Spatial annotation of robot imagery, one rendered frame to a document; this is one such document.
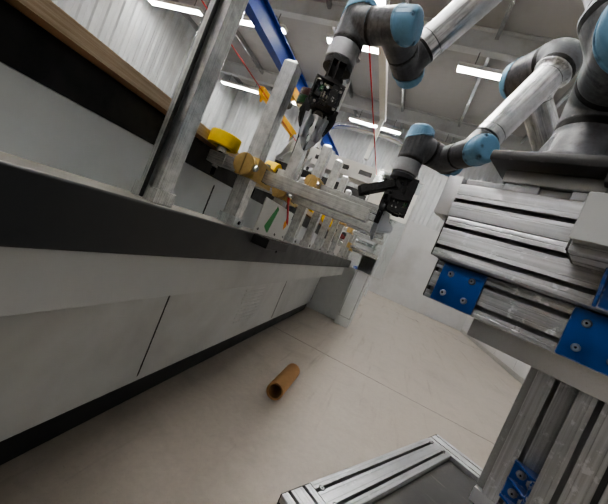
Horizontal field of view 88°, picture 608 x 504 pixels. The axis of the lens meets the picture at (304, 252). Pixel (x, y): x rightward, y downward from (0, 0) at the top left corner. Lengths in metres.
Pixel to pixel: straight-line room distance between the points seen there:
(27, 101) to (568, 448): 1.10
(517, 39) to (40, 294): 6.83
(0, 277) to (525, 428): 0.96
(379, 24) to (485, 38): 6.04
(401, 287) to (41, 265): 9.55
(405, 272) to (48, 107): 9.49
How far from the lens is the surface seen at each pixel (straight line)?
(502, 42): 6.84
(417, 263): 9.82
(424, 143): 1.01
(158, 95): 0.75
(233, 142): 0.85
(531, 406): 0.92
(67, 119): 0.70
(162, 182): 0.54
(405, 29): 0.82
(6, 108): 0.65
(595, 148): 0.75
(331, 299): 3.65
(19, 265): 0.48
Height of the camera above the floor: 0.74
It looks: 3 degrees down
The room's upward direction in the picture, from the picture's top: 23 degrees clockwise
